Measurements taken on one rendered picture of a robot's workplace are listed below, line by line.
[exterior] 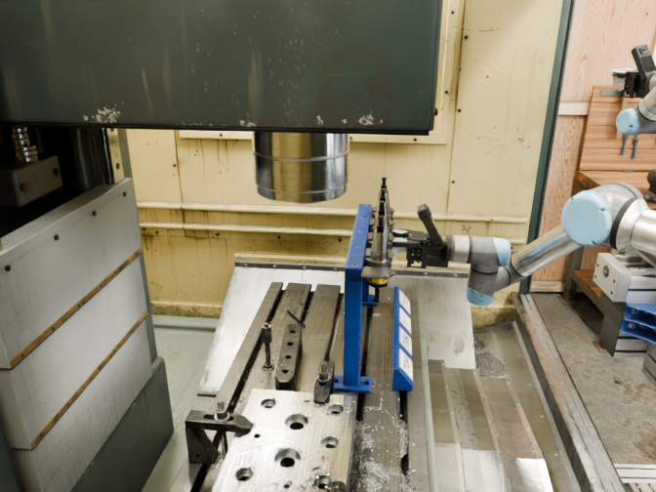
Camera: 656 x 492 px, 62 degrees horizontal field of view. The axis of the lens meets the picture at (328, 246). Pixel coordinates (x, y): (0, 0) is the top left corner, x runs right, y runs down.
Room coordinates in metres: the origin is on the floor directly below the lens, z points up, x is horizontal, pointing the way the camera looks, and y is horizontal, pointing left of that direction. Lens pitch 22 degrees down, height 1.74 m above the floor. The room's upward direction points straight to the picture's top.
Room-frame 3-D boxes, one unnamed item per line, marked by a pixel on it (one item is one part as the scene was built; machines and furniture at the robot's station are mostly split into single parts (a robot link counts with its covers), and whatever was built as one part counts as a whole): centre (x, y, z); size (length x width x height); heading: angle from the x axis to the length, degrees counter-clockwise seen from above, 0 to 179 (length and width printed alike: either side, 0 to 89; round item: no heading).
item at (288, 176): (0.89, 0.04, 1.53); 0.16 x 0.16 x 0.12
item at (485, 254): (1.35, -0.43, 1.16); 0.11 x 0.08 x 0.09; 83
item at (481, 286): (1.37, -0.44, 1.06); 0.11 x 0.08 x 0.11; 128
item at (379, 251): (1.17, -0.12, 1.26); 0.04 x 0.04 x 0.07
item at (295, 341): (1.18, 0.10, 0.93); 0.26 x 0.05 x 0.06; 178
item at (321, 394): (1.00, 0.01, 0.97); 0.13 x 0.03 x 0.15; 173
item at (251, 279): (1.54, -0.04, 0.75); 0.89 x 0.70 x 0.26; 83
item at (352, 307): (1.12, -0.06, 1.05); 0.10 x 0.05 x 0.30; 83
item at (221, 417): (0.87, 0.22, 0.97); 0.13 x 0.03 x 0.15; 83
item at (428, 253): (1.37, -0.27, 1.16); 0.12 x 0.08 x 0.09; 83
